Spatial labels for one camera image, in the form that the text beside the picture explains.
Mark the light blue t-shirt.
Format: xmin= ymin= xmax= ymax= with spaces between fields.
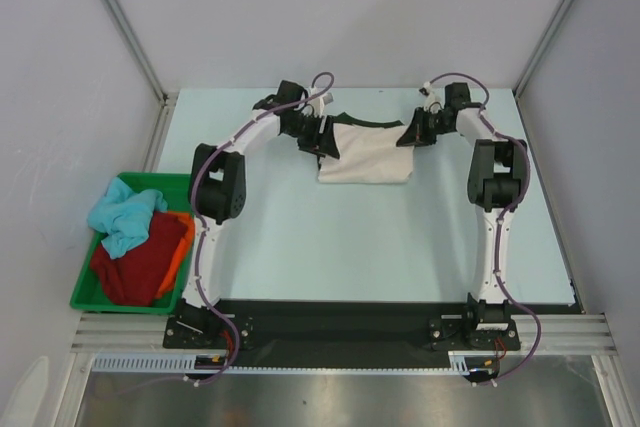
xmin=87 ymin=177 xmax=168 ymax=260

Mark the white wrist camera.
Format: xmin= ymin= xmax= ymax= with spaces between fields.
xmin=419 ymin=81 xmax=442 ymax=113
xmin=307 ymin=87 xmax=333 ymax=117

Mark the aluminium frame rail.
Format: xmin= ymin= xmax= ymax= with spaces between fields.
xmin=70 ymin=313 xmax=617 ymax=355

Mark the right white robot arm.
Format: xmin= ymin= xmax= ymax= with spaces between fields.
xmin=396 ymin=82 xmax=530 ymax=350

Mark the grey slotted cable duct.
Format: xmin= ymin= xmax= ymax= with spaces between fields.
xmin=92 ymin=353 xmax=496 ymax=376

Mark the left aluminium corner post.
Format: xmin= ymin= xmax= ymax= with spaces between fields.
xmin=100 ymin=0 xmax=167 ymax=105

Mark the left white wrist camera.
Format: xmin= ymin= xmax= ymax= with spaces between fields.
xmin=307 ymin=87 xmax=333 ymax=117

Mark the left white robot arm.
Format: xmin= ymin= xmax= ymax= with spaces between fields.
xmin=182 ymin=71 xmax=337 ymax=347

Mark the orange t-shirt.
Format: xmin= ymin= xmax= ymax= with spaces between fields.
xmin=154 ymin=211 xmax=195 ymax=300

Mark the aluminium corner post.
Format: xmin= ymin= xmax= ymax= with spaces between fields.
xmin=100 ymin=0 xmax=167 ymax=105
xmin=512 ymin=0 xmax=578 ymax=100

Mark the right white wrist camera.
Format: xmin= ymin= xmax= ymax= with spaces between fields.
xmin=419 ymin=81 xmax=442 ymax=113

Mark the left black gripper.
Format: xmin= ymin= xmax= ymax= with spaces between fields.
xmin=283 ymin=113 xmax=339 ymax=160

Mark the white and green t-shirt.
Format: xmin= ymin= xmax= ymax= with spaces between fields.
xmin=318 ymin=113 xmax=414 ymax=184

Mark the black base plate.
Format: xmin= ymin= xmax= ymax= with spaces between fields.
xmin=163 ymin=299 xmax=584 ymax=369

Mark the dark red t-shirt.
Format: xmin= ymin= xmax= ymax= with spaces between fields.
xmin=89 ymin=212 xmax=186 ymax=307

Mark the right aluminium corner post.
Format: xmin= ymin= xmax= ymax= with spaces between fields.
xmin=512 ymin=0 xmax=578 ymax=100

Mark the green plastic bin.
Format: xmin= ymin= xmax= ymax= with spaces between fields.
xmin=70 ymin=172 xmax=193 ymax=315

